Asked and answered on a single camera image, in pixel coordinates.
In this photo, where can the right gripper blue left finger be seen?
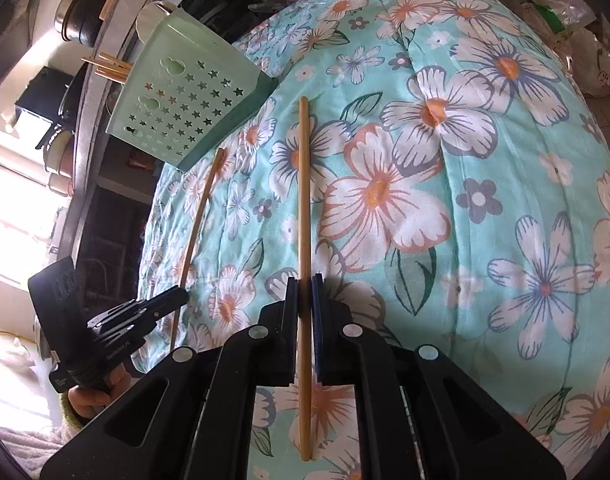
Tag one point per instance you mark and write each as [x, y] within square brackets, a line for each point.
[278, 348]

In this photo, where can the black camera box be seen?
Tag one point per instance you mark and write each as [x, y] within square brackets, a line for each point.
[56, 300]

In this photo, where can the wooden chopstick one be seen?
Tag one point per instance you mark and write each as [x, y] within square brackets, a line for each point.
[109, 63]

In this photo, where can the wooden chopstick five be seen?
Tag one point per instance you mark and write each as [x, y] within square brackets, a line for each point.
[304, 350]

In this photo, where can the floral quilted cloth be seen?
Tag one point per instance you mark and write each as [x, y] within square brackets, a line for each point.
[460, 196]

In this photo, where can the white plastic spoon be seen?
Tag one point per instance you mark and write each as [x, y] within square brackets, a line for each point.
[151, 15]

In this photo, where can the black frying pan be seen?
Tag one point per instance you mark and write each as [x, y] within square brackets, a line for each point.
[67, 113]

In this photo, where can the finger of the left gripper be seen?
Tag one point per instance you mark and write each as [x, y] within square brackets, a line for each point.
[164, 303]

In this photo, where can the wooden chopstick six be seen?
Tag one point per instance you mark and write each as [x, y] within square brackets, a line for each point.
[218, 160]

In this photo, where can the black box appliance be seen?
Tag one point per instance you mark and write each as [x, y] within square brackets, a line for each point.
[44, 93]

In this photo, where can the black stock pot with lid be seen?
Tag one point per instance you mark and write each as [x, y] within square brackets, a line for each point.
[79, 20]

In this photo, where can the white fleece sleeve forearm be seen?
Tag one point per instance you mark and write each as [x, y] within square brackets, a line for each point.
[32, 449]

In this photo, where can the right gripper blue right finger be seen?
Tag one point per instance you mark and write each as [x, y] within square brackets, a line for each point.
[334, 356]

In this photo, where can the green plastic utensil caddy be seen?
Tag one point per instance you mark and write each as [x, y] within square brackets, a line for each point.
[187, 90]

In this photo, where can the person left hand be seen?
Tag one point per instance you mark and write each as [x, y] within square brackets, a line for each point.
[87, 403]

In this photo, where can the white plastic bags pile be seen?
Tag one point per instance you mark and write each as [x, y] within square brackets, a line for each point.
[580, 37]

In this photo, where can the stacked enamel pots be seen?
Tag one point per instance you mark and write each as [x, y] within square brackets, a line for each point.
[58, 155]

